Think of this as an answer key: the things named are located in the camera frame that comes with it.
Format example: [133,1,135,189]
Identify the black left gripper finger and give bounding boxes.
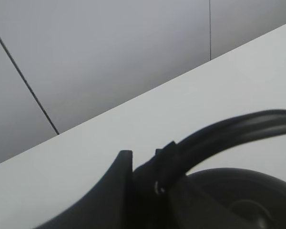
[37,150,133,229]

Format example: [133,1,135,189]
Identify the black cast iron teapot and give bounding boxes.
[133,109,286,229]

